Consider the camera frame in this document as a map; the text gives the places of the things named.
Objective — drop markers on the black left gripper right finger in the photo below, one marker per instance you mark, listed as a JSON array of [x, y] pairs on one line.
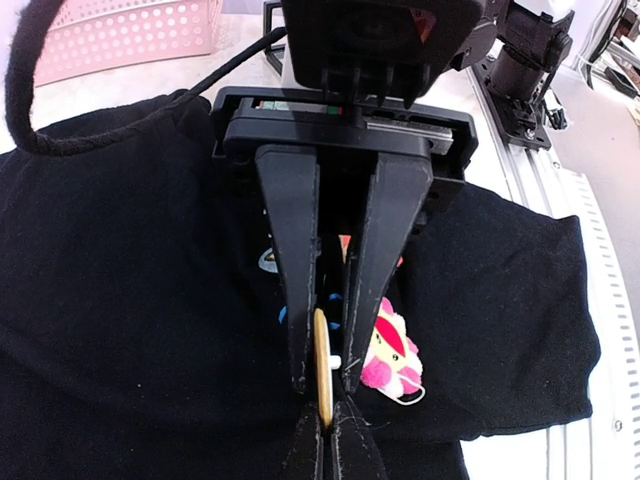
[[352, 452]]

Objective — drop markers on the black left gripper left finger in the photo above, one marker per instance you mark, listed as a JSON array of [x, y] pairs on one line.
[[304, 460]]

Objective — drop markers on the round portrait pin badge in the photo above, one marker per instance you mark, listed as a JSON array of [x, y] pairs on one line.
[[267, 261]]

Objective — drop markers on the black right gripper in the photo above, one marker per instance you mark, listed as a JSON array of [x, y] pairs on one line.
[[311, 160]]

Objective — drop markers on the gold round brooch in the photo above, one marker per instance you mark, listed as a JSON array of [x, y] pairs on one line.
[[325, 364]]

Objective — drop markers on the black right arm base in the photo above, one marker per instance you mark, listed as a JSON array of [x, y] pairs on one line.
[[535, 42]]

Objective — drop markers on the black brooch box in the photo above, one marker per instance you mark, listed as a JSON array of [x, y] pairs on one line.
[[274, 53]]

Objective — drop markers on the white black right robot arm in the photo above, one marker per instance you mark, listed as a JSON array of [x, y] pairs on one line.
[[378, 51]]

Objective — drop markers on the pink plastic basket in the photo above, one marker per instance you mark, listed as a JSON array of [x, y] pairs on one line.
[[95, 35]]

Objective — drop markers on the grey aluminium front rail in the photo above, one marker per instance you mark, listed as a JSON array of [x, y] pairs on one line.
[[606, 444]]

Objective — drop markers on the pink flower plush badge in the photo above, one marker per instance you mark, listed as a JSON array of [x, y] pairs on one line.
[[392, 365]]

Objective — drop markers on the black t-shirt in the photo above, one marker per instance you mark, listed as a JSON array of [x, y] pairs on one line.
[[141, 340]]

